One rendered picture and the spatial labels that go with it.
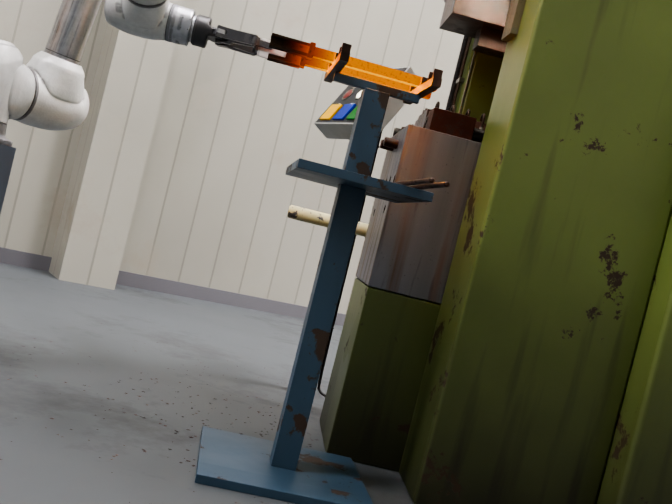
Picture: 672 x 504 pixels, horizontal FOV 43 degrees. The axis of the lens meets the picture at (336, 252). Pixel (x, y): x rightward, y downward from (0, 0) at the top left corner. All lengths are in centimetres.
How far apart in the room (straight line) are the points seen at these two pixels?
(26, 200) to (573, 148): 340
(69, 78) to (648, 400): 176
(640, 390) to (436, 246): 63
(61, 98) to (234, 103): 270
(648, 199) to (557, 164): 24
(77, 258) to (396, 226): 268
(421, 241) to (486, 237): 29
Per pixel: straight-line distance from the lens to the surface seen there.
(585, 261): 212
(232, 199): 521
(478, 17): 253
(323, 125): 311
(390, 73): 204
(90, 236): 467
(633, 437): 213
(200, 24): 212
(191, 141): 509
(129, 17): 212
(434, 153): 230
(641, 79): 219
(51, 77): 256
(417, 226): 228
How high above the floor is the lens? 58
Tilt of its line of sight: 1 degrees down
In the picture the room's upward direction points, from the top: 14 degrees clockwise
